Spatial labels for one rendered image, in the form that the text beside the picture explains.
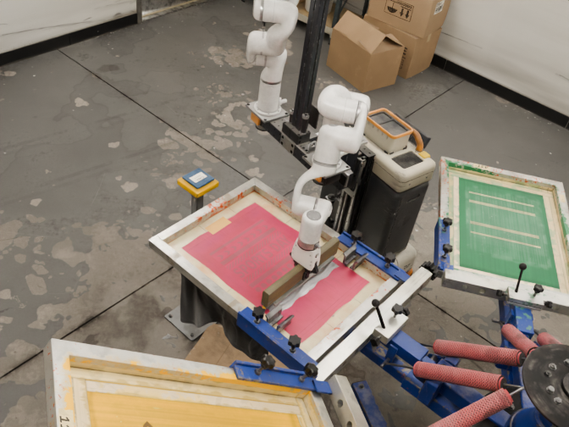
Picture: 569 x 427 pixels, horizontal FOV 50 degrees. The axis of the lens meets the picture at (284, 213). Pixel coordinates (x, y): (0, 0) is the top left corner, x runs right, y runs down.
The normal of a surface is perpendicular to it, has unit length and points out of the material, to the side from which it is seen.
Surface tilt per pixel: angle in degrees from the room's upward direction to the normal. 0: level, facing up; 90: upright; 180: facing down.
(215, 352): 0
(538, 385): 0
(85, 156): 0
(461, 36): 90
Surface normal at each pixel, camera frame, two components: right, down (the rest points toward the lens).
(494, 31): -0.66, 0.44
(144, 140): 0.12, -0.74
